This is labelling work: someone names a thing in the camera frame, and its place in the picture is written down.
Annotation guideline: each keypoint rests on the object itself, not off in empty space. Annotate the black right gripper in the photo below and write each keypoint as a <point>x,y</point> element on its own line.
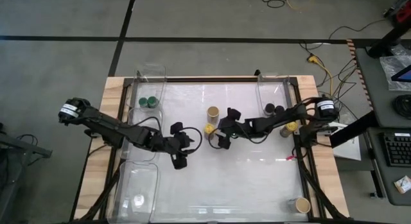
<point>237,129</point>

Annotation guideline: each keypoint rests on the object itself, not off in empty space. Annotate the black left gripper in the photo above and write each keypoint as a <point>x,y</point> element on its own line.
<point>176,144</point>

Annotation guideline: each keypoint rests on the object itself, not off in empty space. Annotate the yellow-lid chili onion jar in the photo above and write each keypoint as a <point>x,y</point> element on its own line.
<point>209,129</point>
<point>290,126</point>

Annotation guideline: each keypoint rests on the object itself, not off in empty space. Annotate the tan-lid spice jar white label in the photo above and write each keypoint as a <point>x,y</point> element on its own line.
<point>213,112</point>
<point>302,205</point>

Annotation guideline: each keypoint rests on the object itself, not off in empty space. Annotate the green-lid spice jar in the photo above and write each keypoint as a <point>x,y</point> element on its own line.
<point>143,102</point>
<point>153,102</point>

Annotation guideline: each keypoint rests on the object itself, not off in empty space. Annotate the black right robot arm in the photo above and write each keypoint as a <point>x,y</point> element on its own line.
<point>279,119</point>

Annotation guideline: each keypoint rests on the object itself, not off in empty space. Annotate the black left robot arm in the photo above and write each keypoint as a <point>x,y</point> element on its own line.
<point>106,126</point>

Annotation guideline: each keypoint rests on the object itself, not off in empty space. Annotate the clear plastic bin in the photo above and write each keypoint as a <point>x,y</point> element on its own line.
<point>141,116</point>
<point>138,185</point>
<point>151,76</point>
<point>266,89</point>

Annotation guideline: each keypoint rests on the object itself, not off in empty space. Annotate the small black clamp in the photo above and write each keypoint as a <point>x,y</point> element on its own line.
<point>257,72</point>

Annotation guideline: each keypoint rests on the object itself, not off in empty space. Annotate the small red clip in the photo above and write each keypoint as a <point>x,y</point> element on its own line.
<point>290,157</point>

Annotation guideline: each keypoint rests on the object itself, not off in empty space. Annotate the light wooden table board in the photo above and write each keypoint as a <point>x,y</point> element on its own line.
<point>321,172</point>
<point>96,172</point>

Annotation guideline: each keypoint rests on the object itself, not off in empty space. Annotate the white paper sheet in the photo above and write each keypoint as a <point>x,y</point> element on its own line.
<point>348,151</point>

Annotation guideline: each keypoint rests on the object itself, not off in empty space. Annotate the black desk support bar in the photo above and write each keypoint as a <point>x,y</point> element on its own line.
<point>353,131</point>

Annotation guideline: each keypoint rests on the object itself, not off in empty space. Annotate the striped hazard tape strip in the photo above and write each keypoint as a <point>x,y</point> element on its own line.
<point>358,70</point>

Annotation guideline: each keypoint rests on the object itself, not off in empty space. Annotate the grey desk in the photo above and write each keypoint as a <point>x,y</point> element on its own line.
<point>388,179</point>
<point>379,89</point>

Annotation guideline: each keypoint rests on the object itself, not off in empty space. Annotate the grey metal cart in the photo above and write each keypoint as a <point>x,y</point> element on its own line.
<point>22,147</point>

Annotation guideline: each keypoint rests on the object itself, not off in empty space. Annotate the black computer keyboard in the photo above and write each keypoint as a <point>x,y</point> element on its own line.
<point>398,150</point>

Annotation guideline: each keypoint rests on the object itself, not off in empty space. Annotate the clear plastic bag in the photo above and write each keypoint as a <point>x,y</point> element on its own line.
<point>390,65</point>

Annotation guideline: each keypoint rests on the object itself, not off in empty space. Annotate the black stand pole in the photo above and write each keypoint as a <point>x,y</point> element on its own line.
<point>387,41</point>

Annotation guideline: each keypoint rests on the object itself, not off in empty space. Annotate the small cardboard box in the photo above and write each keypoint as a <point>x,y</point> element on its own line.
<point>404,185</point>

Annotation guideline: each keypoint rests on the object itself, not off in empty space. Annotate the blue screen tablet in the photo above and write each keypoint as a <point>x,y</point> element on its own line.
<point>405,75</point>

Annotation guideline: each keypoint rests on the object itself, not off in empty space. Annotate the red tool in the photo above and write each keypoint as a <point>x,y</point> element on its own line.
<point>404,15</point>

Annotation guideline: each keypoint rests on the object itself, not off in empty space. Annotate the black metal table frame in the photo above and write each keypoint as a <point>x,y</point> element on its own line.
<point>208,79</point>

